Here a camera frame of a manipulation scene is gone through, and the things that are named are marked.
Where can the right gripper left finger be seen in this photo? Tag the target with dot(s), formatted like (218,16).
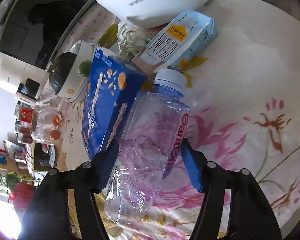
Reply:
(48,214)

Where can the clear plastic water bottle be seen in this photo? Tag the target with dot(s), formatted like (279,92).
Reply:
(149,147)

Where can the blue cracker box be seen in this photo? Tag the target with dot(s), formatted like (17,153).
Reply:
(111,91)

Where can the light blue milk carton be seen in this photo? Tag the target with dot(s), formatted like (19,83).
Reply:
(180,41)

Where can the white tissue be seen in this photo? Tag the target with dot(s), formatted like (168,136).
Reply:
(131,40)

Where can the orange tangerine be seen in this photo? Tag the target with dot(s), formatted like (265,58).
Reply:
(54,134)
(56,120)

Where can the clear glass jar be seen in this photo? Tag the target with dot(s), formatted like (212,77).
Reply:
(42,125)

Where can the red label jar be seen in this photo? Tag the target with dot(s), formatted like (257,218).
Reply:
(24,115)

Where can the floral tablecloth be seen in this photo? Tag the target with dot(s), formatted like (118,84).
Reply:
(245,101)

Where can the white ceramic bowl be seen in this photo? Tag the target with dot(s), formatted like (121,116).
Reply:
(74,86)

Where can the green lime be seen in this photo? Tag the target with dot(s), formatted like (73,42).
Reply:
(84,68)

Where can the dark green squash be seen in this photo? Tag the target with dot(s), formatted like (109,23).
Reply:
(60,70)

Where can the black microwave oven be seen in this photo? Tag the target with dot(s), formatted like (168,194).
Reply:
(34,27)

